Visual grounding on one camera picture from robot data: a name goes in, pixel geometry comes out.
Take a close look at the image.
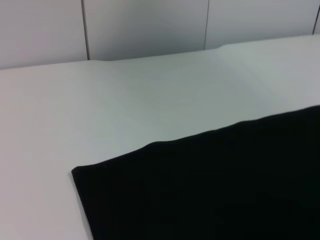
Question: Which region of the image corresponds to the black t-shirt with FREE print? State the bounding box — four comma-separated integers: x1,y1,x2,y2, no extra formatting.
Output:
71,104,320,240

